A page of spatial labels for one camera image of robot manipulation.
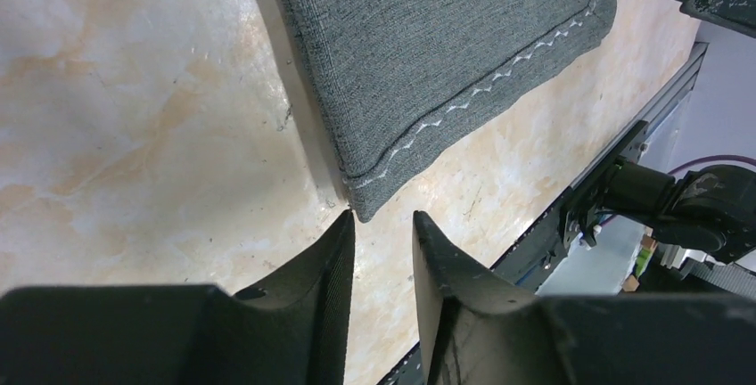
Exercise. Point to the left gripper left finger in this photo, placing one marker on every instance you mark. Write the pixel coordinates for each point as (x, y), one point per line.
(290, 327)

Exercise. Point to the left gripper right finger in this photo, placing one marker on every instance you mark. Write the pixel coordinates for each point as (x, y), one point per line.
(654, 338)

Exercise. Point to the grey cloth napkin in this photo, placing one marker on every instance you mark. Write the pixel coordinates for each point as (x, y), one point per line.
(399, 81)

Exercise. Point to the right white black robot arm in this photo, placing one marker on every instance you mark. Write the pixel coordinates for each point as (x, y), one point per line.
(711, 210)

